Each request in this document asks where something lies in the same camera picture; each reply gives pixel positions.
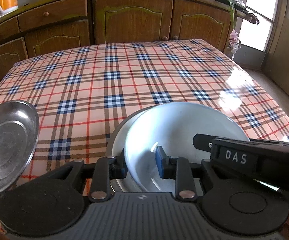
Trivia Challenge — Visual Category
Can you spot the plaid checkered tablecloth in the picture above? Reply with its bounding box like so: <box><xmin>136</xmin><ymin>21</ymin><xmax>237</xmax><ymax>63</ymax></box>
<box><xmin>0</xmin><ymin>40</ymin><xmax>289</xmax><ymax>185</ymax></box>

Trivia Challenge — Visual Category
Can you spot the white wide bowl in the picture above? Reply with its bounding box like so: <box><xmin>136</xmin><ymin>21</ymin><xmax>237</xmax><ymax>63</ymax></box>
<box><xmin>124</xmin><ymin>102</ymin><xmax>248</xmax><ymax>192</ymax></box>

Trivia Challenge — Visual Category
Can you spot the brown wooden kitchen cabinet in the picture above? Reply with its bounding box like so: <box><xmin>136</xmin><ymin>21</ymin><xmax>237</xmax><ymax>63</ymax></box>
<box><xmin>0</xmin><ymin>0</ymin><xmax>260</xmax><ymax>100</ymax></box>

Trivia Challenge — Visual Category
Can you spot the large steel plate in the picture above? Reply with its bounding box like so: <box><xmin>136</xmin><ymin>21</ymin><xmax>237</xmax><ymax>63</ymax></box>
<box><xmin>0</xmin><ymin>100</ymin><xmax>40</xmax><ymax>193</ymax></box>

